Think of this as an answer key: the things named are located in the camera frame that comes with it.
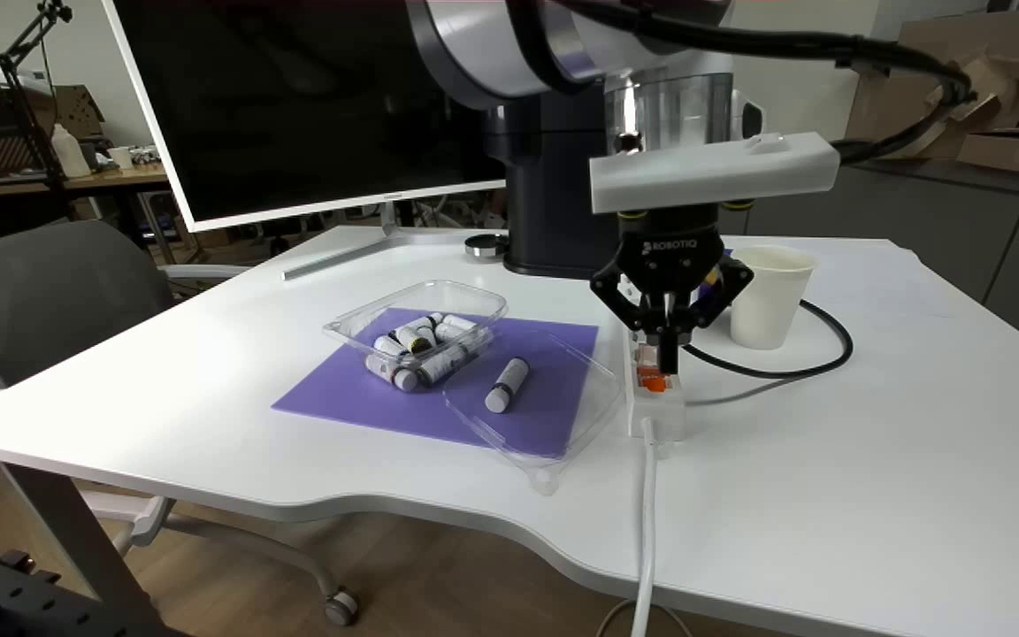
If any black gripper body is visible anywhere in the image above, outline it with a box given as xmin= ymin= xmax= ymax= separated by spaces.
xmin=617 ymin=204 xmax=732 ymax=283

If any white power strip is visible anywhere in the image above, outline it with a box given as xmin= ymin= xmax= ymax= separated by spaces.
xmin=624 ymin=314 xmax=695 ymax=446

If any white paper cup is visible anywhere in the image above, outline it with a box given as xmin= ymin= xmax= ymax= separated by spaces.
xmin=724 ymin=243 xmax=821 ymax=353

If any clear plastic lid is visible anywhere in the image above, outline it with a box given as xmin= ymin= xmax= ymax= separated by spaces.
xmin=442 ymin=326 xmax=637 ymax=497

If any black coffee machine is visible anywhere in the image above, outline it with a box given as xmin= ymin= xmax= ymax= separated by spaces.
xmin=485 ymin=88 xmax=632 ymax=283

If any round black disc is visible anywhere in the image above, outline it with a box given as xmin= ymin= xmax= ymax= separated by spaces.
xmin=462 ymin=229 xmax=512 ymax=266

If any clear plastic container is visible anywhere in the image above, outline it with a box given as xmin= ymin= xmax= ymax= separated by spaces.
xmin=320 ymin=275 xmax=512 ymax=371

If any grey cabinet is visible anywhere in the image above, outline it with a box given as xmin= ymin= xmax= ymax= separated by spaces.
xmin=719 ymin=145 xmax=1019 ymax=371

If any white monitor stand base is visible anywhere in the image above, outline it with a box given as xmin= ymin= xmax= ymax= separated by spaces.
xmin=279 ymin=203 xmax=403 ymax=283

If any purple mat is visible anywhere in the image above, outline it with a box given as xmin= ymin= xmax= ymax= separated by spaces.
xmin=269 ymin=303 xmax=603 ymax=465

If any brown cardboard box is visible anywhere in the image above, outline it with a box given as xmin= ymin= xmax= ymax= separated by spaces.
xmin=885 ymin=3 xmax=1019 ymax=171

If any white framed computer monitor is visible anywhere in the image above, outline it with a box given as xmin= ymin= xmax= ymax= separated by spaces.
xmin=100 ymin=0 xmax=512 ymax=236

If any wooden background desk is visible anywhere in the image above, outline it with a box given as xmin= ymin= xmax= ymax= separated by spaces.
xmin=0 ymin=161 xmax=175 ymax=243

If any white plastic bottle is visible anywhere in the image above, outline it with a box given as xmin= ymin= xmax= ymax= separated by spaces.
xmin=46 ymin=122 xmax=94 ymax=182

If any grey office chair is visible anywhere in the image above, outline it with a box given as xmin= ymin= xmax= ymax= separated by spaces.
xmin=0 ymin=215 xmax=366 ymax=631

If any grey table leg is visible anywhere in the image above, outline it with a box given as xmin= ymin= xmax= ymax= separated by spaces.
xmin=0 ymin=465 xmax=170 ymax=637

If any black perforated rack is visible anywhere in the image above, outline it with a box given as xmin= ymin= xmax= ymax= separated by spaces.
xmin=0 ymin=478 xmax=186 ymax=637

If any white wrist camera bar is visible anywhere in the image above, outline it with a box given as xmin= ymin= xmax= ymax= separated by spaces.
xmin=583 ymin=129 xmax=844 ymax=220

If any thin grey cable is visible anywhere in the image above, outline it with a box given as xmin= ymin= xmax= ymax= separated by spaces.
xmin=684 ymin=371 xmax=798 ymax=412

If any black plug with cable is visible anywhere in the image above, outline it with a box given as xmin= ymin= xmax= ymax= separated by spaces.
xmin=679 ymin=298 xmax=855 ymax=385

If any white power strip cable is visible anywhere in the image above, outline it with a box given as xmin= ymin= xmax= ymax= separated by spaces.
xmin=627 ymin=418 xmax=670 ymax=637

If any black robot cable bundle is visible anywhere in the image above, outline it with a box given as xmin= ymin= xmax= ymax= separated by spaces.
xmin=506 ymin=0 xmax=980 ymax=171

